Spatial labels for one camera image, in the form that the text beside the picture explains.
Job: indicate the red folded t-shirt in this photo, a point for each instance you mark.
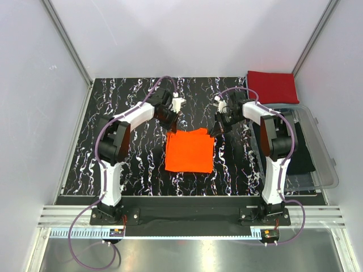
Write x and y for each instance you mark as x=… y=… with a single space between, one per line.
x=273 y=88

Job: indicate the clear plastic bin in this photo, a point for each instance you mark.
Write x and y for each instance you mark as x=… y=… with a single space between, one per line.
x=324 y=176

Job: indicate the aluminium frame post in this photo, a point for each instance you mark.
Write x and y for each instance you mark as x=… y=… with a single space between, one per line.
x=315 y=35
x=62 y=32

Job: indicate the orange t-shirt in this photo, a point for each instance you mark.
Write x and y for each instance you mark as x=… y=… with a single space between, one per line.
x=189 y=151

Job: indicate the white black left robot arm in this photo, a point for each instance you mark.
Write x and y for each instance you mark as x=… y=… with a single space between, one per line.
x=112 y=144

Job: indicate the left aluminium frame post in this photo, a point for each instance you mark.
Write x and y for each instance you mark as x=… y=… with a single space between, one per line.
x=62 y=32

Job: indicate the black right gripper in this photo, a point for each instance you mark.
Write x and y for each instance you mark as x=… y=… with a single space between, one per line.
x=218 y=127

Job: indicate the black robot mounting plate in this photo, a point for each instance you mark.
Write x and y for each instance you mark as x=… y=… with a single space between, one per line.
x=245 y=216

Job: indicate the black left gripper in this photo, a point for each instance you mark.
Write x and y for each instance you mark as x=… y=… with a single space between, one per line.
x=172 y=124

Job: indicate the slotted cable duct rail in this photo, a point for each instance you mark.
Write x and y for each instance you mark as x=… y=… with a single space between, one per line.
x=134 y=234

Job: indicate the black folded t-shirt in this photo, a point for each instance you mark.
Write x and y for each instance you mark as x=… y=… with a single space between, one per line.
x=301 y=162

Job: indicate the right aluminium frame post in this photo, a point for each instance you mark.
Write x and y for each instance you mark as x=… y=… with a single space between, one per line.
x=315 y=35

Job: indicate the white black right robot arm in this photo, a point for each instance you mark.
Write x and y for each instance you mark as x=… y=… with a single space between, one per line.
x=278 y=142

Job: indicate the aluminium extrusion rail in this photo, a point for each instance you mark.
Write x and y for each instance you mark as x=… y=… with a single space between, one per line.
x=314 y=216

